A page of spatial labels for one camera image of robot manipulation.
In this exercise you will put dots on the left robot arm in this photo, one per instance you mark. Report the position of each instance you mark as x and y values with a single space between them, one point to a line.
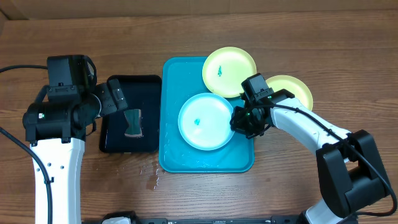
56 132

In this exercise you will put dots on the teal plastic tray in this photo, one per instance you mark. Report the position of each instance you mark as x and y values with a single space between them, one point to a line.
181 80

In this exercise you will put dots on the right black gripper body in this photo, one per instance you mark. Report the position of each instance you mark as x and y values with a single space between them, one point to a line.
248 123

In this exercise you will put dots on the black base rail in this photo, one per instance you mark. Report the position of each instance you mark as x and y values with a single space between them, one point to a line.
131 217

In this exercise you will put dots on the green scrubbing sponge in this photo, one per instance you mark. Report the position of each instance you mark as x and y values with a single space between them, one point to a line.
134 127

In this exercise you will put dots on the light blue plate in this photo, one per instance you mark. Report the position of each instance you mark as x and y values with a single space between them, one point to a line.
204 121

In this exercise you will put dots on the yellow-green plate top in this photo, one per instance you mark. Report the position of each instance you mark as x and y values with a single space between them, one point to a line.
225 69

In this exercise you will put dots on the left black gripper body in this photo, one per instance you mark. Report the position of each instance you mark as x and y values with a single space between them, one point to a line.
106 99

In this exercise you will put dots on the black plastic tray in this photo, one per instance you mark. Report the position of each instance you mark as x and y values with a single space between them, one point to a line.
141 92

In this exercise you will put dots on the yellow-green plate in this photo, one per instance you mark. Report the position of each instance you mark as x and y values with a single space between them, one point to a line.
225 69
293 85

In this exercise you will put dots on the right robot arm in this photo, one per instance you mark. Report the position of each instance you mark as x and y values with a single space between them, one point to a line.
352 177

